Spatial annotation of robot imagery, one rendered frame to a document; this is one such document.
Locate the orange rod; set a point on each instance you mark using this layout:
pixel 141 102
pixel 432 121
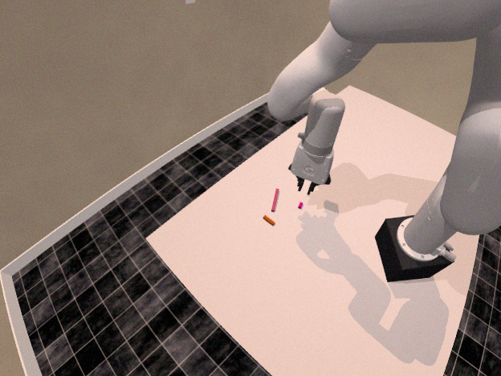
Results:
pixel 268 220

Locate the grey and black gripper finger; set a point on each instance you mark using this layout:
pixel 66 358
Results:
pixel 300 180
pixel 313 185

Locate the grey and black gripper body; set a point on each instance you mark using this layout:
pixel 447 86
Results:
pixel 311 167

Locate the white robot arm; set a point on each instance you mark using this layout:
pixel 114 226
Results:
pixel 467 198

